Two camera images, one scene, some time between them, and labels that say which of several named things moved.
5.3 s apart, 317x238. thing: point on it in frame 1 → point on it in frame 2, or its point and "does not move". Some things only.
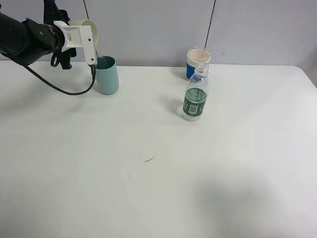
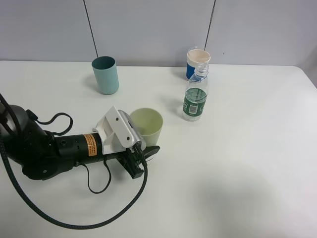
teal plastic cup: (106, 75) does not move
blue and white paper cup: (195, 56) does not move
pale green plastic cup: (86, 22) → (149, 122)
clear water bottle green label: (195, 95) does not move
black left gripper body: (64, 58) → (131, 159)
